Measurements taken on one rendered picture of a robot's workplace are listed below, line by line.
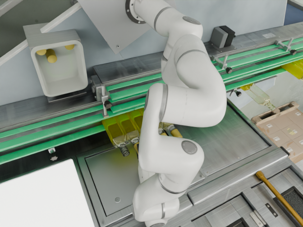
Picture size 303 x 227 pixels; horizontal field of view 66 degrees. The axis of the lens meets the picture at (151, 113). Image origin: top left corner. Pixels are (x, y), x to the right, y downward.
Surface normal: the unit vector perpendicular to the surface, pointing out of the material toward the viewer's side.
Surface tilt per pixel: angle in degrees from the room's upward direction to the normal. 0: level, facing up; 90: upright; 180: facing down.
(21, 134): 90
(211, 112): 41
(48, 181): 90
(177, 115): 30
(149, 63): 90
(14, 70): 0
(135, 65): 90
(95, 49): 0
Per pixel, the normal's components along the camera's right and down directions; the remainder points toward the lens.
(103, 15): 0.49, 0.66
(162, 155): 0.16, -0.15
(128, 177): 0.09, -0.68
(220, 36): -0.88, 0.29
